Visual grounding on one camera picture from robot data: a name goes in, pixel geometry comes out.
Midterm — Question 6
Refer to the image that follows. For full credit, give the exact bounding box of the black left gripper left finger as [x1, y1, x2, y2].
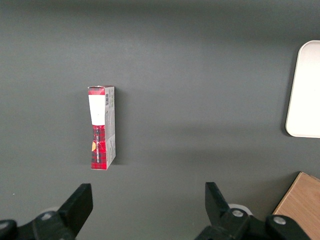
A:
[0, 183, 94, 240]

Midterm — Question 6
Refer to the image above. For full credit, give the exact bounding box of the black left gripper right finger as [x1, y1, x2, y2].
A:
[193, 181, 311, 240]

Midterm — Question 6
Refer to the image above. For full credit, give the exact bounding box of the wooden drawer cabinet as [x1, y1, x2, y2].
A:
[272, 171, 320, 240]

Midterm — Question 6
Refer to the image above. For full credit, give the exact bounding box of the red plaid cardboard box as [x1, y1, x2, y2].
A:
[87, 84, 117, 171]

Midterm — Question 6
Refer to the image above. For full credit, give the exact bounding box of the cream rectangular tray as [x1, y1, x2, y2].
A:
[285, 39, 320, 139]

